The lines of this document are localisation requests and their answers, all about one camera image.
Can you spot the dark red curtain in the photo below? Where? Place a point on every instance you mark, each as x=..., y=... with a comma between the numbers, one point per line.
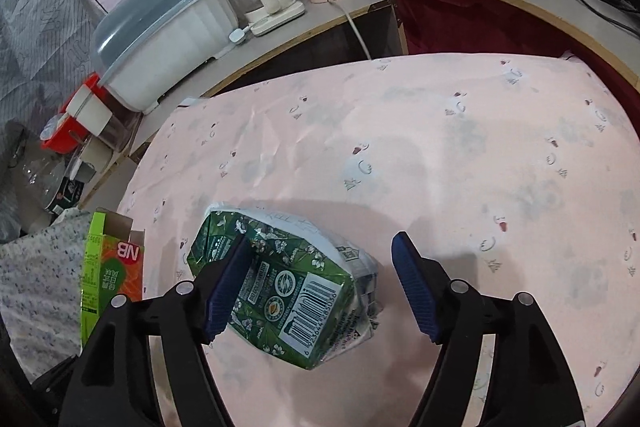
x=475, y=22

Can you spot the wooden cabinet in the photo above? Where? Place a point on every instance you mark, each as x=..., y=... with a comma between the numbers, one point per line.
x=310, y=47

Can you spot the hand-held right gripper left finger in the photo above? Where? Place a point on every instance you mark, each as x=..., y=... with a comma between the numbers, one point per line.
x=225, y=297

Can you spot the grey quilt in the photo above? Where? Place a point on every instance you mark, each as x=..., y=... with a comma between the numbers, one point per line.
x=40, y=22

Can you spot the white plug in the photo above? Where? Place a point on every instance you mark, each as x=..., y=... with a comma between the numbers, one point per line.
x=237, y=37

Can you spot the white dish rack grey lid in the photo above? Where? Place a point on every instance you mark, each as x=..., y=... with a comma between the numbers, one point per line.
x=160, y=52

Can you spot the red plastic basin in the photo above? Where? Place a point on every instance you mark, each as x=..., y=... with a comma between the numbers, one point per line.
x=65, y=132

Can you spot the white-lidded glass jar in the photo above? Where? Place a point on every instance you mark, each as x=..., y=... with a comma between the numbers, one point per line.
x=95, y=114

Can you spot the green floral drink carton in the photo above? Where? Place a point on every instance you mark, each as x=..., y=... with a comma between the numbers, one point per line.
x=295, y=277

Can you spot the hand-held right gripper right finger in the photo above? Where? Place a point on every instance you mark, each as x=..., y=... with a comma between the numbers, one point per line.
x=415, y=287

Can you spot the floral bedding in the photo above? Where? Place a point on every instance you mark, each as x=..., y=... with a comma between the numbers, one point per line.
x=40, y=287

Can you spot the green and orange box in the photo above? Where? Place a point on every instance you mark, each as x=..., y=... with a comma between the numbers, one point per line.
x=100, y=272

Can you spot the pink printed tablecloth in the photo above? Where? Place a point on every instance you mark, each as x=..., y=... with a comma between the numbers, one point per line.
x=400, y=132

